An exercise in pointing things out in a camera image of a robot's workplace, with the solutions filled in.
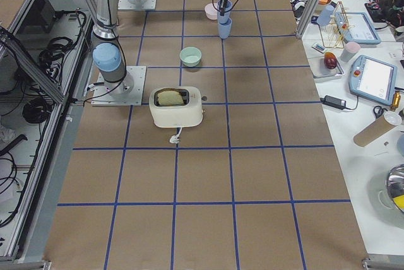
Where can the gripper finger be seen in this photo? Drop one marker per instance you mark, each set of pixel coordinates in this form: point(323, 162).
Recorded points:
point(222, 7)

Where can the blue cup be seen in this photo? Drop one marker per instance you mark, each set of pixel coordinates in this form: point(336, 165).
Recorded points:
point(223, 18)
point(224, 29)

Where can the pink bowl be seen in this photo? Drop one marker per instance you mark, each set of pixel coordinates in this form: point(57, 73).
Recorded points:
point(210, 12)

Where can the mint green bowl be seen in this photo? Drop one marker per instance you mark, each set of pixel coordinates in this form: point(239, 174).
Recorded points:
point(190, 56)

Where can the toast slice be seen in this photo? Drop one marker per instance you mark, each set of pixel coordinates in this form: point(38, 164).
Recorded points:
point(169, 98)

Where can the cream toaster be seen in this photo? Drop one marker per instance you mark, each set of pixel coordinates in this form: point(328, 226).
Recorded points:
point(189, 114)

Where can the red apple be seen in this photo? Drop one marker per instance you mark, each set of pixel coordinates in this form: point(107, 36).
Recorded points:
point(330, 60)

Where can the teach pendant far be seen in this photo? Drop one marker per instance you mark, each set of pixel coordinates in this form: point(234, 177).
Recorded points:
point(357, 27)

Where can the teach pendant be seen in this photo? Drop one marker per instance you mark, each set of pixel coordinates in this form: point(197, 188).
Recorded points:
point(373, 79)
point(357, 27)

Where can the pale pink cup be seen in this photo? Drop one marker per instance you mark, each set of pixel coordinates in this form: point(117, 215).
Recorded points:
point(349, 50)

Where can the black power adapter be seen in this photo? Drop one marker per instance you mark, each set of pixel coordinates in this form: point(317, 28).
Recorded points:
point(333, 102)

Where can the teach pendant near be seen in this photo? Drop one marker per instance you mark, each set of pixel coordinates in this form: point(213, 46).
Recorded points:
point(373, 79)

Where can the cardboard tube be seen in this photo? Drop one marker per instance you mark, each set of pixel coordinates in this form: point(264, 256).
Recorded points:
point(380, 126)

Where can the steel bowl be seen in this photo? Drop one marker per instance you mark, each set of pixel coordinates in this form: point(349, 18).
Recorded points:
point(391, 197)

